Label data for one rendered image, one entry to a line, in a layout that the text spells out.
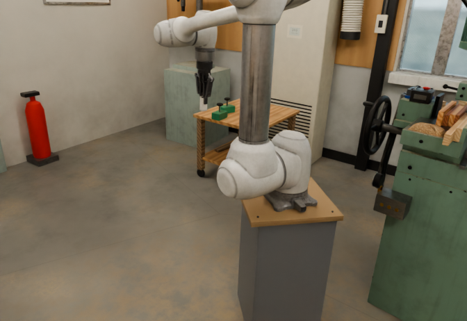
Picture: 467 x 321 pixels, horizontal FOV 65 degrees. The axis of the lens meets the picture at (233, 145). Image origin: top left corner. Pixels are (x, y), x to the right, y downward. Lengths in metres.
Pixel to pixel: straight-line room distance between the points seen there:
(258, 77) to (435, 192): 0.88
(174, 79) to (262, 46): 2.43
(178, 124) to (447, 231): 2.58
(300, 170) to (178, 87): 2.30
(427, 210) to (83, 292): 1.60
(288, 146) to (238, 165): 0.22
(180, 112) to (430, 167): 2.46
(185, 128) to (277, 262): 2.30
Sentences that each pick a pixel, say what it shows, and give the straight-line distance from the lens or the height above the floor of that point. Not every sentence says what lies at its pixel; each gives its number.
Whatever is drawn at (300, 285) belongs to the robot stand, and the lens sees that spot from 1.58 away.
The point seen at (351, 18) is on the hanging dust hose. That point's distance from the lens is 3.06.
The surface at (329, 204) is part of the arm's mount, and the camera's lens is 1.49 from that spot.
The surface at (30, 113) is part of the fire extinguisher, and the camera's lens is 3.34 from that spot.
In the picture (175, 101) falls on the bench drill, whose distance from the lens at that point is 3.56.
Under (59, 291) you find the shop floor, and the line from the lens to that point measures 2.09.
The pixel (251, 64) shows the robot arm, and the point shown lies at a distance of 1.14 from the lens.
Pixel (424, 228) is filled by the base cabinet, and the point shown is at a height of 0.50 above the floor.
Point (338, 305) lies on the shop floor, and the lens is 1.98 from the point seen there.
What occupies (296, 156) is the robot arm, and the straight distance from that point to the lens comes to 1.33.
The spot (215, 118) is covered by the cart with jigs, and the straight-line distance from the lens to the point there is 2.65.
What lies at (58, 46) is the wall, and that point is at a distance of 3.55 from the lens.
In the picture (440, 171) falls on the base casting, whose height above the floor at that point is 0.76.
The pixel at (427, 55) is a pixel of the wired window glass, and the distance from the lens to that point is 3.20.
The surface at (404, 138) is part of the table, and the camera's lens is 1.57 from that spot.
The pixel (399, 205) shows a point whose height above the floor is 0.60.
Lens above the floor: 1.35
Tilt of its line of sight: 22 degrees down
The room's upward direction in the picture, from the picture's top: 2 degrees clockwise
